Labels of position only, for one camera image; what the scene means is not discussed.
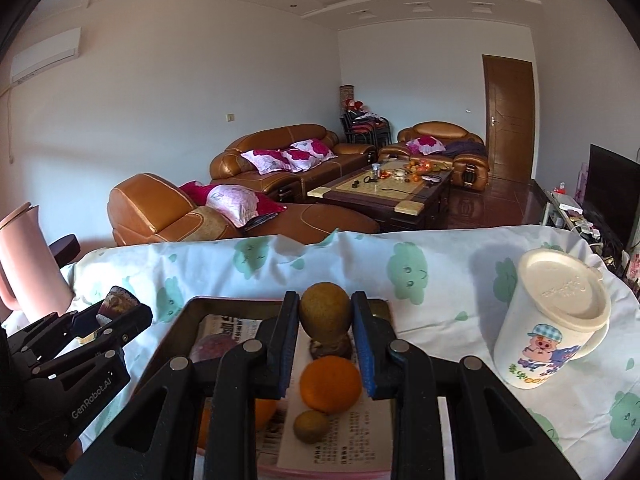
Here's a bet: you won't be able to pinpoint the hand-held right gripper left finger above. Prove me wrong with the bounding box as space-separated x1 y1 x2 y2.
75 290 302 480

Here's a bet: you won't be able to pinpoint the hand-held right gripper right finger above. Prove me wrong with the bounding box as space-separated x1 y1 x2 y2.
350 291 571 480

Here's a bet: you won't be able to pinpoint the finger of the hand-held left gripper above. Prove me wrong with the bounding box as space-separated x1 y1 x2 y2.
30 304 153 378
7 307 101 361

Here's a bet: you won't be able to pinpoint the small cake slice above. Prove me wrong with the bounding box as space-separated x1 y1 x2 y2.
95 286 141 331

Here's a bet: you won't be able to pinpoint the dark brown pastry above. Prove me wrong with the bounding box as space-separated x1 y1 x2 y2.
309 337 352 360

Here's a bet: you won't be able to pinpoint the orange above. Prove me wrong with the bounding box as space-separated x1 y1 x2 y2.
197 396 278 451
299 356 362 415

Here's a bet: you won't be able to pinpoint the small brown kiwi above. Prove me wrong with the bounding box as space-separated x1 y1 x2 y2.
299 282 352 343
292 410 331 444

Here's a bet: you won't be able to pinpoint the pink electric kettle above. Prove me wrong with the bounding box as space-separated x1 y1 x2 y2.
0 203 71 312

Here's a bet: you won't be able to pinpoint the dark brown stool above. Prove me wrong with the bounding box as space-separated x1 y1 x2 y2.
49 236 82 269

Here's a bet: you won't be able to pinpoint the cloud printed white tablecloth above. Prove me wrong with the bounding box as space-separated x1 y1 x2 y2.
0 224 640 480

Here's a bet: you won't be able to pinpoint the brown leather chaise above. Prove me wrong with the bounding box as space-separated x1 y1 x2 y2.
107 172 381 247

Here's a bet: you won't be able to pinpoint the red cloth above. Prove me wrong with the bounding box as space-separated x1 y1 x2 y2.
178 181 218 206

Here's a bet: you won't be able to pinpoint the light pink floral pillow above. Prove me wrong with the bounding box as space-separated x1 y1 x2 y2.
206 184 288 228

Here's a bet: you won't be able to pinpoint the wooden coffee table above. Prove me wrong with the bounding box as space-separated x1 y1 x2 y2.
307 159 453 233

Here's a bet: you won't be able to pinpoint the white cartoon mug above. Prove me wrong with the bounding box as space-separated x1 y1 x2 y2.
492 248 613 391

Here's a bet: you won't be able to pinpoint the brown leather sofa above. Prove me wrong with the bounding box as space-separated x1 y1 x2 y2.
209 124 377 201

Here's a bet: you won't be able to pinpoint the stacked dark chairs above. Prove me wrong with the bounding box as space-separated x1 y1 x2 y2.
340 110 391 147

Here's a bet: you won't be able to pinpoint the purple blanket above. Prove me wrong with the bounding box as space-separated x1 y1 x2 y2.
442 141 487 158

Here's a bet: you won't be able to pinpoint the brown leather armchair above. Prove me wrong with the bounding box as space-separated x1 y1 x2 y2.
378 121 490 191

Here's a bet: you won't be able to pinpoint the white television stand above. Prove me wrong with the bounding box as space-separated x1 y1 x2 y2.
540 187 626 266

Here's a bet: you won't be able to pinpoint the white air conditioner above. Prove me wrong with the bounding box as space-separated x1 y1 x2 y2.
10 27 82 83

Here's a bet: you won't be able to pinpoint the brown wooden door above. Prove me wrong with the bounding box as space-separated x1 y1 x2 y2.
481 54 535 185

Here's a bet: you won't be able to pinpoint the black television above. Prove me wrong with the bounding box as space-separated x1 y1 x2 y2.
582 143 640 256

